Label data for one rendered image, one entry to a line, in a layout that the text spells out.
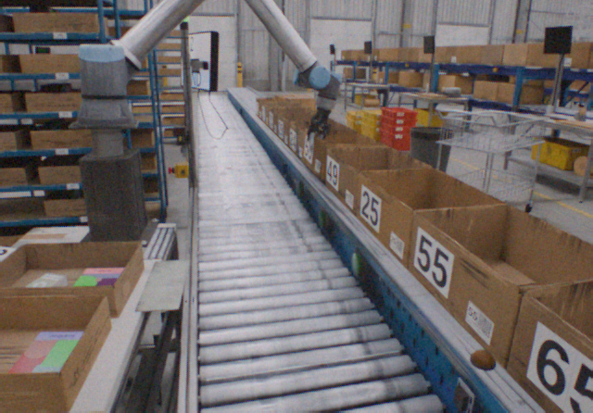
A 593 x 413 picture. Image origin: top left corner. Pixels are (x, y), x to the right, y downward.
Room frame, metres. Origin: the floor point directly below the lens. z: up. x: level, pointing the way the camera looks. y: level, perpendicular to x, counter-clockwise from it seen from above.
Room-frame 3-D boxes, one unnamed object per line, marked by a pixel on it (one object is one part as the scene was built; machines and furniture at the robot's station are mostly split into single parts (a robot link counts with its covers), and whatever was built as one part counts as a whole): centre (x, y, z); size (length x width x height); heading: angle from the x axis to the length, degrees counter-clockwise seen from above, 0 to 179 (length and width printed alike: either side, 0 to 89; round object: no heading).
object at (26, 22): (2.37, 1.30, 1.59); 0.40 x 0.30 x 0.10; 103
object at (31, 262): (1.07, 0.69, 0.80); 0.38 x 0.28 x 0.10; 96
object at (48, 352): (0.76, 0.57, 0.76); 0.19 x 0.14 x 0.02; 4
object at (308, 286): (1.14, 0.06, 0.72); 0.52 x 0.05 x 0.05; 103
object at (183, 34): (2.17, 0.59, 1.11); 0.12 x 0.05 x 0.88; 13
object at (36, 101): (2.38, 1.30, 1.19); 0.40 x 0.30 x 0.10; 103
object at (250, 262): (1.33, 0.10, 0.72); 0.52 x 0.05 x 0.05; 103
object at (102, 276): (1.07, 0.60, 0.78); 0.19 x 0.14 x 0.02; 6
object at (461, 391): (0.62, -0.31, 0.81); 0.05 x 0.02 x 0.07; 13
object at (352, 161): (1.61, -0.30, 0.96); 0.39 x 0.29 x 0.17; 13
